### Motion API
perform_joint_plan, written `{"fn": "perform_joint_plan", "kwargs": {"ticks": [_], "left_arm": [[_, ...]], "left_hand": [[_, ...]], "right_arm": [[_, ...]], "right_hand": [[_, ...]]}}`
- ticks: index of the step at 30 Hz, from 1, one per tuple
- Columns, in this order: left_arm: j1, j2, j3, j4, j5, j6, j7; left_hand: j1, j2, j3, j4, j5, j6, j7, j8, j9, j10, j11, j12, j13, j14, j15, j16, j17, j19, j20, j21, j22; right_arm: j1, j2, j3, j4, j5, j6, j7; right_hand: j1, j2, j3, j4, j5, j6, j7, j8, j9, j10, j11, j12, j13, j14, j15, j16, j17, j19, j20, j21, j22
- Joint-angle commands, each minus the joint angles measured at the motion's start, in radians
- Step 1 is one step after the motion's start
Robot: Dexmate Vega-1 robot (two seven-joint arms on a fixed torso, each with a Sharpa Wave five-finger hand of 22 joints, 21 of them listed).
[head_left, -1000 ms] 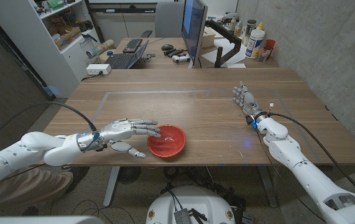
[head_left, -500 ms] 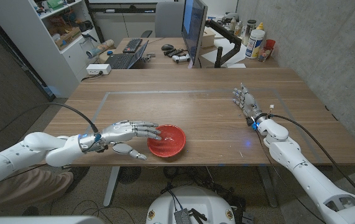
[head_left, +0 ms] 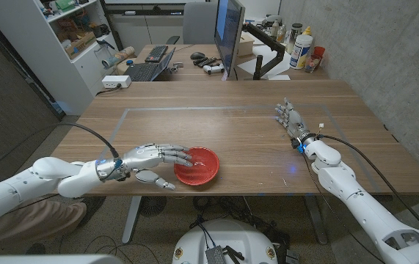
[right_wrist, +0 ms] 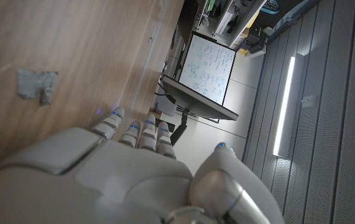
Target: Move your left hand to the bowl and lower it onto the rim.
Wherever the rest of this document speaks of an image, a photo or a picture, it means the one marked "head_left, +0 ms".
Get cardboard box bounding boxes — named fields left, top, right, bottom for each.
left=57, top=31, right=98, bottom=59

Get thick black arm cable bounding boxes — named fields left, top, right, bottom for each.
left=0, top=122, right=120, bottom=180
left=317, top=133, right=419, bottom=235

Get white shelf unit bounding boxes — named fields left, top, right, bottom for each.
left=0, top=0, right=120, bottom=117

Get white low cabinet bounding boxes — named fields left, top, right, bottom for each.
left=112, top=13, right=186, bottom=56

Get rolled paper tube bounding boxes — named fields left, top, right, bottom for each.
left=101, top=45, right=136, bottom=70

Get white game controller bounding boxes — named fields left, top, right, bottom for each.
left=203, top=63, right=225, bottom=76

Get grey office chair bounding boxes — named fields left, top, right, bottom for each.
left=165, top=1, right=219, bottom=45

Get white power strip box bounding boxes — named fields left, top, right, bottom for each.
left=101, top=75, right=132, bottom=89

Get black remote control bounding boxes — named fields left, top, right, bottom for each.
left=193, top=56, right=218, bottom=68

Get person leg khaki trousers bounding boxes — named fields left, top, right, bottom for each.
left=0, top=181, right=87, bottom=254

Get red bowl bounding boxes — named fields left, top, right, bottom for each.
left=173, top=146, right=220, bottom=187

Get white paper sheets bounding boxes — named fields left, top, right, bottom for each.
left=236, top=45, right=294, bottom=80

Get wooden office desk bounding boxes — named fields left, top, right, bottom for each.
left=115, top=43, right=331, bottom=82

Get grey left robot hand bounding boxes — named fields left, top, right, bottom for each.
left=117, top=142, right=194, bottom=191

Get black computer monitor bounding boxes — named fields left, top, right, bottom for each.
left=214, top=0, right=246, bottom=80

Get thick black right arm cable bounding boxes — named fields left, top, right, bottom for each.
left=317, top=133, right=419, bottom=235

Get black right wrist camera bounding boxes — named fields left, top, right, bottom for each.
left=291, top=137, right=307, bottom=154

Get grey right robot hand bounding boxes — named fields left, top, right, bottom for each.
left=274, top=97, right=318, bottom=146

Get white wipes canister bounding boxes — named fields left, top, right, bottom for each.
left=289, top=34, right=313, bottom=70

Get grey table leg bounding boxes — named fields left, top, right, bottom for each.
left=121, top=196, right=143, bottom=244
left=303, top=195, right=329, bottom=246

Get black laptop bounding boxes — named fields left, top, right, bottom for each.
left=123, top=46, right=176, bottom=82

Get beige wooden box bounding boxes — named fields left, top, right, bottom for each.
left=237, top=32, right=256, bottom=57

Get black floor fan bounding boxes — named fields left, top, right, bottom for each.
left=139, top=196, right=167, bottom=218

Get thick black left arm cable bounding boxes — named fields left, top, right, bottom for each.
left=0, top=122, right=120, bottom=180

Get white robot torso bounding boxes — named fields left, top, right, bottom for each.
left=171, top=219, right=279, bottom=264

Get black keyboard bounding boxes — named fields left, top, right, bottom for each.
left=144, top=45, right=169, bottom=64

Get dark lidded jar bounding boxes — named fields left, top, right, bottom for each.
left=285, top=23, right=304, bottom=54

